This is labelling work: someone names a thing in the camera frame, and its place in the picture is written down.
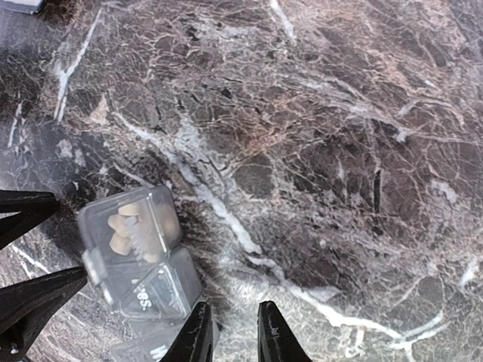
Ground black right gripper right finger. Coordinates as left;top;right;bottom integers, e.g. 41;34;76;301
257;301;312;362

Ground grey weekly pill organizer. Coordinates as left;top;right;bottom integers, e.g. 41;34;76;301
77;186;203;361

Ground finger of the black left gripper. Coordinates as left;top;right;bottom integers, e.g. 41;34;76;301
1;190;60;249
1;267;87;357

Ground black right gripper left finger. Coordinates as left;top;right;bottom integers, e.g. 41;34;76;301
160;302;214;362

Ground beige pills in organizer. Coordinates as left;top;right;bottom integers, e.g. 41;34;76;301
108;201;182;263

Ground square floral ceramic plate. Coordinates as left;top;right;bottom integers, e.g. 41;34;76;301
6;0;45;14

